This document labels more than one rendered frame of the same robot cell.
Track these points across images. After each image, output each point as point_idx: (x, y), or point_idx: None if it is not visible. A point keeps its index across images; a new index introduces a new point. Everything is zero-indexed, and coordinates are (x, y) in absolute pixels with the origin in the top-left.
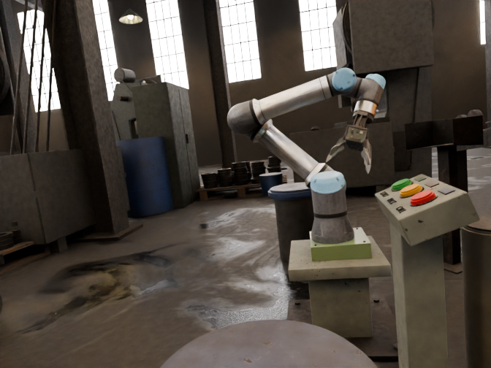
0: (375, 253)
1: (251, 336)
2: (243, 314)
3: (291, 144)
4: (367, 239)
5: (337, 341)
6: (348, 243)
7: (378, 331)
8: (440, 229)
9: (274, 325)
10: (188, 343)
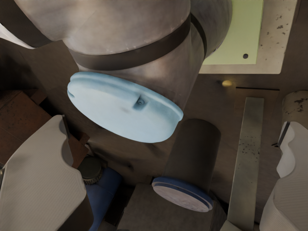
0: (273, 24)
1: (171, 191)
2: None
3: None
4: (255, 40)
5: (198, 201)
6: (213, 58)
7: None
8: None
9: (176, 191)
10: (154, 186)
